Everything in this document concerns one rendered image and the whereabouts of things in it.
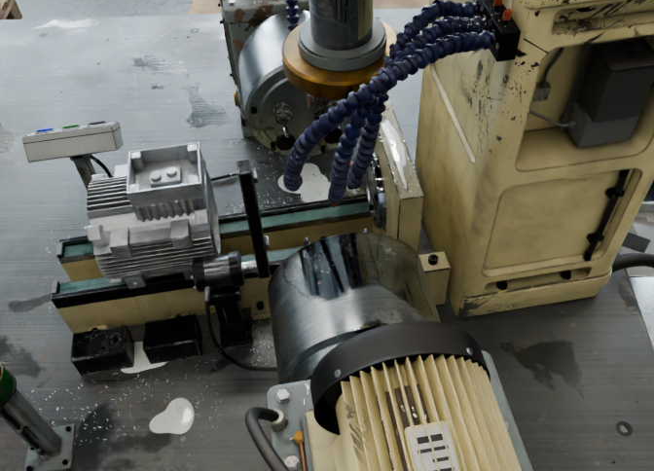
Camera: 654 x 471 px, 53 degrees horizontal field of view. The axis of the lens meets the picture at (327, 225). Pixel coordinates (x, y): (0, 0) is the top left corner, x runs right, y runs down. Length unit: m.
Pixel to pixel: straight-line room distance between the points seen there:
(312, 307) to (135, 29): 1.40
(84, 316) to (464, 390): 0.88
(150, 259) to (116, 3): 2.90
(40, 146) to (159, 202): 0.34
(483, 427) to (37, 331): 1.01
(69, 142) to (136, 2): 2.61
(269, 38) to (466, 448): 0.96
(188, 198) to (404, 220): 0.36
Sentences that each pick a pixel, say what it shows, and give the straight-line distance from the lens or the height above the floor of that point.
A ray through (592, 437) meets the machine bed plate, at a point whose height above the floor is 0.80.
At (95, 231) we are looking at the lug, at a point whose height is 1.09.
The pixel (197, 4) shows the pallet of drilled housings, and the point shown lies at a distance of 3.50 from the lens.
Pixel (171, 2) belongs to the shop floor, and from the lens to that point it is 3.85.
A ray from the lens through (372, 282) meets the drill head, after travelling 0.90.
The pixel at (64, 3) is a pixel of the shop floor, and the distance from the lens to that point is 4.06.
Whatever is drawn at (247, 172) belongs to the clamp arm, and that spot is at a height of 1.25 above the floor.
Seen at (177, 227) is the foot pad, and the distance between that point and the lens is 1.11.
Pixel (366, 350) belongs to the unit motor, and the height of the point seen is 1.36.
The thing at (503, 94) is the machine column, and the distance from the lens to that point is 0.90.
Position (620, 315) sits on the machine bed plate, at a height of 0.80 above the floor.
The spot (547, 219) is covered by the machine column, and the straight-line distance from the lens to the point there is 1.15.
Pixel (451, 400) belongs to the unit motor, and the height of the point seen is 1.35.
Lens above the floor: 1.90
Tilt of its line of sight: 50 degrees down
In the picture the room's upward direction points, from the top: 3 degrees counter-clockwise
